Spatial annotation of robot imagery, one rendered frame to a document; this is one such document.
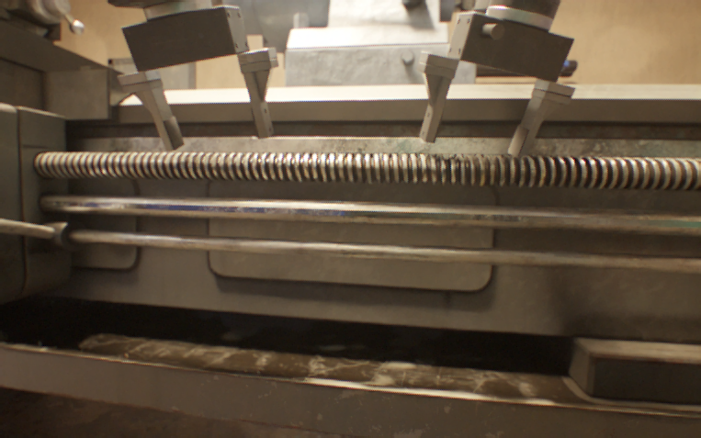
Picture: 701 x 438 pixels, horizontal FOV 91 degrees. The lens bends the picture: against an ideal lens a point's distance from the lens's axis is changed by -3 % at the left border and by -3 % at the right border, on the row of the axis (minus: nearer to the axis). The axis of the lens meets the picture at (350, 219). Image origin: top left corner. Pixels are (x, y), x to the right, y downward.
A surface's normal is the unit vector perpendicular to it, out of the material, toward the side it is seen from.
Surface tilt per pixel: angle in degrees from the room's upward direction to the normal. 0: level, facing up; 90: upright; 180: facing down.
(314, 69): 90
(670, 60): 90
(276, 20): 135
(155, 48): 114
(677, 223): 90
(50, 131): 90
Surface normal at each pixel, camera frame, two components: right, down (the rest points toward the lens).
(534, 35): 0.10, 0.47
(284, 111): -0.15, 0.07
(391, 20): -0.12, -0.34
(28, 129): 0.99, 0.04
